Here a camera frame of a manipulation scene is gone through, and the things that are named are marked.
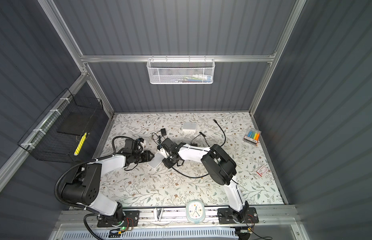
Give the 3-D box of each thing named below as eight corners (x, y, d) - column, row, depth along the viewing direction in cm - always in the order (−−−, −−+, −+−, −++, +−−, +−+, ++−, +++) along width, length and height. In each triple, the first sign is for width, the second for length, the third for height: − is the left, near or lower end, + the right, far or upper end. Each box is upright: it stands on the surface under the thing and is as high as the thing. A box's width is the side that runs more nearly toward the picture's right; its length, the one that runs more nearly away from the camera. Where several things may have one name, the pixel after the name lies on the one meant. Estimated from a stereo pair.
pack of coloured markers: (242, 140, 106) (243, 138, 105) (246, 128, 113) (247, 126, 112) (257, 145, 103) (258, 143, 102) (260, 133, 110) (261, 131, 109)
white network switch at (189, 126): (182, 131, 111) (182, 129, 110) (182, 124, 116) (182, 122, 114) (196, 131, 111) (197, 129, 110) (196, 124, 116) (196, 122, 114)
